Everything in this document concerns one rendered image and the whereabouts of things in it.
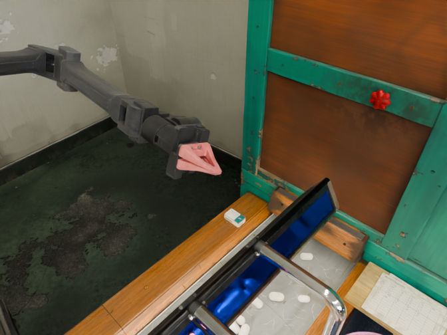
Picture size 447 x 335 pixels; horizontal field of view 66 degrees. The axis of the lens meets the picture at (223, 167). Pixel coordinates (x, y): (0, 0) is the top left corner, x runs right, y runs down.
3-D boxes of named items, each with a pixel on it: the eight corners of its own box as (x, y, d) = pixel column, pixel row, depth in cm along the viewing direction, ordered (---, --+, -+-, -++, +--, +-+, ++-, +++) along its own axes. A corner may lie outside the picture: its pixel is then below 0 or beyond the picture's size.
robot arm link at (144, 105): (124, 135, 76) (130, 98, 72) (166, 132, 84) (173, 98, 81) (155, 159, 69) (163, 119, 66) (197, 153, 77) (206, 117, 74)
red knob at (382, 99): (366, 107, 74) (371, 88, 71) (370, 104, 75) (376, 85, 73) (386, 113, 72) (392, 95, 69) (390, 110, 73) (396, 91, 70)
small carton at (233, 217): (224, 218, 110) (224, 213, 109) (231, 212, 112) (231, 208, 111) (238, 227, 107) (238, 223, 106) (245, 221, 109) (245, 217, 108)
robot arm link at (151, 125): (136, 139, 71) (140, 113, 69) (162, 137, 76) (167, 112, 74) (155, 153, 67) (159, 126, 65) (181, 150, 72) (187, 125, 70)
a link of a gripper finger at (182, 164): (228, 181, 63) (195, 159, 69) (239, 146, 60) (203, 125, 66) (201, 188, 58) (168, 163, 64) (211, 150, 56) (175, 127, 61)
